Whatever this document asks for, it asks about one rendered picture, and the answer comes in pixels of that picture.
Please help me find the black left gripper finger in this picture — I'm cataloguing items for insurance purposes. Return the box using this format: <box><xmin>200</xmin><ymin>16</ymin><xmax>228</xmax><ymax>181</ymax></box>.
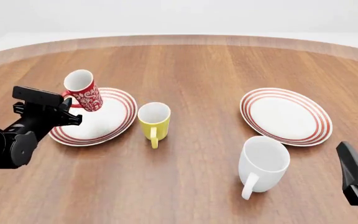
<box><xmin>62</xmin><ymin>97</ymin><xmax>73</xmax><ymax>113</ymax></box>
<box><xmin>62</xmin><ymin>113</ymin><xmax>83</xmax><ymax>127</ymax></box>

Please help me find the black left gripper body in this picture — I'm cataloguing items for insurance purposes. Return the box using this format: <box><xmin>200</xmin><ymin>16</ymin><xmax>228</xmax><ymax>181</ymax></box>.
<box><xmin>12</xmin><ymin>101</ymin><xmax>75</xmax><ymax>128</ymax></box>

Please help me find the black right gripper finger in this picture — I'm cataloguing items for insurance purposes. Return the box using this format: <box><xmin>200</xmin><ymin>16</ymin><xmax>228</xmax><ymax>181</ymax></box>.
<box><xmin>336</xmin><ymin>141</ymin><xmax>358</xmax><ymax>187</ymax></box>

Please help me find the red patterned mug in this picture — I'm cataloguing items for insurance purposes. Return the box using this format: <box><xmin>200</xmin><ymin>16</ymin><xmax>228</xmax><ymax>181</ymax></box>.
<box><xmin>61</xmin><ymin>69</ymin><xmax>104</xmax><ymax>113</ymax></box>

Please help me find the white plate with red rings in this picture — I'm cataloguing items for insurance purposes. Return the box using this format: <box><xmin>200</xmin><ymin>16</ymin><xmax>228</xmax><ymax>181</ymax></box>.
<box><xmin>48</xmin><ymin>87</ymin><xmax>139</xmax><ymax>147</ymax></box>
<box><xmin>239</xmin><ymin>87</ymin><xmax>334</xmax><ymax>147</ymax></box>

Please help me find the white mug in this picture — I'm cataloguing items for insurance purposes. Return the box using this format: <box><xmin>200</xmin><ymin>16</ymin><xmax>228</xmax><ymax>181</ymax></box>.
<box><xmin>238</xmin><ymin>136</ymin><xmax>291</xmax><ymax>201</ymax></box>

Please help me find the yellow mug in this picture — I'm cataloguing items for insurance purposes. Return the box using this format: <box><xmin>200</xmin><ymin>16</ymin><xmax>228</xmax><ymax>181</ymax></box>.
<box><xmin>137</xmin><ymin>101</ymin><xmax>172</xmax><ymax>149</ymax></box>

